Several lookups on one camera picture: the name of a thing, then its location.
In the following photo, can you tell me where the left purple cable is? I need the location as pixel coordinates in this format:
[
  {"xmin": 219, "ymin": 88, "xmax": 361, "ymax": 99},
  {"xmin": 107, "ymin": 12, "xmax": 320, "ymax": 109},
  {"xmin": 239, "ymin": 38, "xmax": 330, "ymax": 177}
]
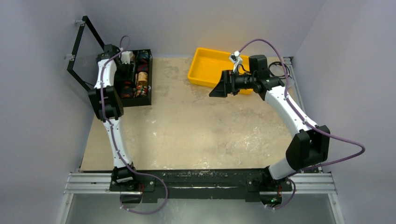
[{"xmin": 99, "ymin": 35, "xmax": 169, "ymax": 216}]

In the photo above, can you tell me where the black tie storage box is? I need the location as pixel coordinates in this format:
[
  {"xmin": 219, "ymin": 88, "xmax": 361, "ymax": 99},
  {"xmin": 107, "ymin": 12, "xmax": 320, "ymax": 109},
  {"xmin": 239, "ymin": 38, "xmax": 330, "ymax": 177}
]
[{"xmin": 113, "ymin": 49, "xmax": 153, "ymax": 107}]

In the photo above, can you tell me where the rolled tie dark blue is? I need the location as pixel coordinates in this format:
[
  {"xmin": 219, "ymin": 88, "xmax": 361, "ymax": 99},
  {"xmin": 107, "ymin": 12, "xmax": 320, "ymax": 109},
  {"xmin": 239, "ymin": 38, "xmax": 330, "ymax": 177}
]
[{"xmin": 136, "ymin": 50, "xmax": 150, "ymax": 64}]

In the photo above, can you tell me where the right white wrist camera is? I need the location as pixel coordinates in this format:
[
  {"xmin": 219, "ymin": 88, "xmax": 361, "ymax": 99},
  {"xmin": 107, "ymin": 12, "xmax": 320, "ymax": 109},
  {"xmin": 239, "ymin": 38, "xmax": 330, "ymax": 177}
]
[{"xmin": 229, "ymin": 51, "xmax": 243, "ymax": 73}]

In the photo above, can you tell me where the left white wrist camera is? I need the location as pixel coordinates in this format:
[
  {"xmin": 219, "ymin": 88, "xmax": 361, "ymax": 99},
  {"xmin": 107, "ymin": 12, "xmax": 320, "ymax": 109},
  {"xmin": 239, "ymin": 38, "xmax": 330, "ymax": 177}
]
[{"xmin": 120, "ymin": 51, "xmax": 135, "ymax": 64}]

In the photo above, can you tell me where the purple cable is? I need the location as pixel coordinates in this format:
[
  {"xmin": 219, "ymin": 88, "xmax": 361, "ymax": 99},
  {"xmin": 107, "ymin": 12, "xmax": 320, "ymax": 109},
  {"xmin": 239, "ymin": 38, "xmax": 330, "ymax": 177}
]
[
  {"xmin": 238, "ymin": 38, "xmax": 366, "ymax": 211},
  {"xmin": 99, "ymin": 35, "xmax": 169, "ymax": 216}
]

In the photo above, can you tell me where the rolled tie dark red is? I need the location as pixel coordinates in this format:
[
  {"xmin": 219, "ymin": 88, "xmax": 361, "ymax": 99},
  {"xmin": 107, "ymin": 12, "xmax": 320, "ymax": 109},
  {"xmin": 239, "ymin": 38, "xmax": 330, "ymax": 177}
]
[{"xmin": 120, "ymin": 81, "xmax": 134, "ymax": 98}]

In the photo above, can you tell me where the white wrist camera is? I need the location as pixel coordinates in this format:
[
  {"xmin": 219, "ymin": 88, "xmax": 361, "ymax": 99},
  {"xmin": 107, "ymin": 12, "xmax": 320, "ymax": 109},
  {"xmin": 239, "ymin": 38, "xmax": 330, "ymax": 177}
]
[
  {"xmin": 120, "ymin": 51, "xmax": 135, "ymax": 64},
  {"xmin": 229, "ymin": 51, "xmax": 243, "ymax": 73}
]

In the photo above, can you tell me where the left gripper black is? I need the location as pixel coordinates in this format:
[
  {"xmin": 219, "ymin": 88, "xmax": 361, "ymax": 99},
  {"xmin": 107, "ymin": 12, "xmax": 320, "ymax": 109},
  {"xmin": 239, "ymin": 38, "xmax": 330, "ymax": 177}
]
[{"xmin": 115, "ymin": 62, "xmax": 135, "ymax": 84}]

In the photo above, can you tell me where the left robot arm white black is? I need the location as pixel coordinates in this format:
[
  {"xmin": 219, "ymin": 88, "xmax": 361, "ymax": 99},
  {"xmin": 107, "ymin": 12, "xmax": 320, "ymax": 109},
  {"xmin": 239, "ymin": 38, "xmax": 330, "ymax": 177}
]
[{"xmin": 88, "ymin": 44, "xmax": 139, "ymax": 192}]

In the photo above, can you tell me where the aluminium rail frame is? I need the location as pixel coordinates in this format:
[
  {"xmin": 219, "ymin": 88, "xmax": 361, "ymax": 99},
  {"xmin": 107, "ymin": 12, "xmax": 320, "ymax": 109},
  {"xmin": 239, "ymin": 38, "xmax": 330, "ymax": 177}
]
[{"xmin": 59, "ymin": 57, "xmax": 343, "ymax": 224}]

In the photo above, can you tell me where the black coiled cable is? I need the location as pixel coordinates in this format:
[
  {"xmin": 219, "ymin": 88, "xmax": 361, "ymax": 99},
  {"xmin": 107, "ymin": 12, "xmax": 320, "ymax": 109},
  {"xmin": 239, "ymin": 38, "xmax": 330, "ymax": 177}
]
[{"xmin": 268, "ymin": 61, "xmax": 291, "ymax": 78}]

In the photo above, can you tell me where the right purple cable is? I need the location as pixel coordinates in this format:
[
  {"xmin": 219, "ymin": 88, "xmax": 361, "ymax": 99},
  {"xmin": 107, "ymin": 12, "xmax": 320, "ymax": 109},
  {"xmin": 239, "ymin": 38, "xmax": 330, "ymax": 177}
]
[{"xmin": 238, "ymin": 38, "xmax": 366, "ymax": 211}]

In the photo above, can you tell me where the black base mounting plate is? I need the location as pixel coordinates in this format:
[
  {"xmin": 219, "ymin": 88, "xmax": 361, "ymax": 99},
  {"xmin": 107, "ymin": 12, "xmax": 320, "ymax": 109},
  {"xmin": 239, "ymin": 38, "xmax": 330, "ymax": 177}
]
[{"xmin": 109, "ymin": 168, "xmax": 293, "ymax": 204}]

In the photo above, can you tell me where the rolled tie colourful floral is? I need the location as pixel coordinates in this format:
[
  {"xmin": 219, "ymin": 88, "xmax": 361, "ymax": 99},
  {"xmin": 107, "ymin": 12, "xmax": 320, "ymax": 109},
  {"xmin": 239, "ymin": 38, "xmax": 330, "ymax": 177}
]
[{"xmin": 134, "ymin": 85, "xmax": 148, "ymax": 98}]

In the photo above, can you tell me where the rolled tie beige patterned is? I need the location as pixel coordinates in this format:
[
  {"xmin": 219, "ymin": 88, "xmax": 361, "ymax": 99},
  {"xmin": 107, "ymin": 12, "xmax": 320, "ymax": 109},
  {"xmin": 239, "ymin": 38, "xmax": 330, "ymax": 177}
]
[{"xmin": 136, "ymin": 72, "xmax": 149, "ymax": 86}]

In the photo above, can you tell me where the yellow plastic tray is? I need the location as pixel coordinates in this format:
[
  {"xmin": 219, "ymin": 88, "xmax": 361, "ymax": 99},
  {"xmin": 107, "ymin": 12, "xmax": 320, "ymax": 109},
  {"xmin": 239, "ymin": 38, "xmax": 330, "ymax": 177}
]
[{"xmin": 187, "ymin": 47, "xmax": 259, "ymax": 95}]

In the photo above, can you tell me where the rolled tie red navy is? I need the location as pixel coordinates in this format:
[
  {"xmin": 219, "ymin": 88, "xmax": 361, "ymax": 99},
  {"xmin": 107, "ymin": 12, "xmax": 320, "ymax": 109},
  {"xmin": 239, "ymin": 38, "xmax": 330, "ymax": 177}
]
[{"xmin": 137, "ymin": 63, "xmax": 149, "ymax": 73}]

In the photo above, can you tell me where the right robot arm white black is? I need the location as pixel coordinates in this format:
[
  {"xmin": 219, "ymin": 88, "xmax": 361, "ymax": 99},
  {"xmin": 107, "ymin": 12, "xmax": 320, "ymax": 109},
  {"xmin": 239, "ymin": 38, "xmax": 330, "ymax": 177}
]
[{"xmin": 209, "ymin": 51, "xmax": 330, "ymax": 190}]

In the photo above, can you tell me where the black framed box lid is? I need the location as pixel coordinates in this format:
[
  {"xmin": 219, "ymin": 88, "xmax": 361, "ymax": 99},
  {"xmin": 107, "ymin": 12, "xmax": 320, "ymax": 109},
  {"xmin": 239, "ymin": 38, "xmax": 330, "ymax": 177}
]
[{"xmin": 64, "ymin": 15, "xmax": 105, "ymax": 91}]

